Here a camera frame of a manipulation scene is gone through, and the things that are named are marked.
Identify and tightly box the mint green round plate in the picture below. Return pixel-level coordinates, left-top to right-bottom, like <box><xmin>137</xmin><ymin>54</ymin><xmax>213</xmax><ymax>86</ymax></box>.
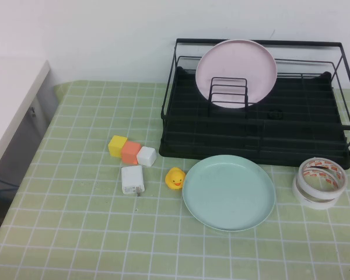
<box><xmin>181</xmin><ymin>155</ymin><xmax>277</xmax><ymax>233</ymax></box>

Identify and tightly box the pink round plate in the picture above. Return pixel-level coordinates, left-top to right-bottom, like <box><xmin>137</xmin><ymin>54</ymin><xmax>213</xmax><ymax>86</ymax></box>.
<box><xmin>195</xmin><ymin>40</ymin><xmax>278</xmax><ymax>110</ymax></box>

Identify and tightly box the white cube block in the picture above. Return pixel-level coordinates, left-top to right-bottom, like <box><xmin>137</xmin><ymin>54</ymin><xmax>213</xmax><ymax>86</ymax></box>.
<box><xmin>136</xmin><ymin>146</ymin><xmax>158</xmax><ymax>167</ymax></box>

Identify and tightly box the yellow rubber duck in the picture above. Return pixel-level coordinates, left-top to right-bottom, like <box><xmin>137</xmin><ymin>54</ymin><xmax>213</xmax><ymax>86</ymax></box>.
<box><xmin>165</xmin><ymin>167</ymin><xmax>187</xmax><ymax>191</ymax></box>

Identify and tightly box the orange cube block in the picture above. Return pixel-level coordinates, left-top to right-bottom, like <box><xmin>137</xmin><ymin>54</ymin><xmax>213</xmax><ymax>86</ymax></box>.
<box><xmin>121</xmin><ymin>141</ymin><xmax>142</xmax><ymax>164</ymax></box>

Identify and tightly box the white usb charger plug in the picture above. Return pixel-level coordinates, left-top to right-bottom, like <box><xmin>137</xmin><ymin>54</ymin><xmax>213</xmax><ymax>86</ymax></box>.
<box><xmin>121</xmin><ymin>165</ymin><xmax>146</xmax><ymax>197</ymax></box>

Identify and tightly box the yellow cube block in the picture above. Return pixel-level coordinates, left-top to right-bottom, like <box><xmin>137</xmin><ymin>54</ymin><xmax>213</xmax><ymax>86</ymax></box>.
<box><xmin>108</xmin><ymin>135</ymin><xmax>128</xmax><ymax>159</ymax></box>

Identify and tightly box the black plastic drip tray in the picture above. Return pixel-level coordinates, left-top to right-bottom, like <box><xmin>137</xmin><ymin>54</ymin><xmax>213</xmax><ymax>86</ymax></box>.
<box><xmin>160</xmin><ymin>66</ymin><xmax>350</xmax><ymax>170</ymax></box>

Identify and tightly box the white tape roll red print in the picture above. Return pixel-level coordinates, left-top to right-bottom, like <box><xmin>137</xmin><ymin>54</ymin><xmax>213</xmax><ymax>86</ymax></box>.
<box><xmin>292</xmin><ymin>174</ymin><xmax>344</xmax><ymax>210</ymax></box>
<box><xmin>297</xmin><ymin>157</ymin><xmax>348</xmax><ymax>196</ymax></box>

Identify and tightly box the white side cabinet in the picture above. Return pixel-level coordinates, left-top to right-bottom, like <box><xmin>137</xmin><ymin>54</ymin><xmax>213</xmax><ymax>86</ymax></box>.
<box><xmin>0</xmin><ymin>59</ymin><xmax>61</xmax><ymax>187</ymax></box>

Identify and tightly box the black wire dish rack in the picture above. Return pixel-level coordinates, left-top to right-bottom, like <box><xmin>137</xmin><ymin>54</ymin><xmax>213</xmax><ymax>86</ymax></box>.
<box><xmin>160</xmin><ymin>37</ymin><xmax>350</xmax><ymax>170</ymax></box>

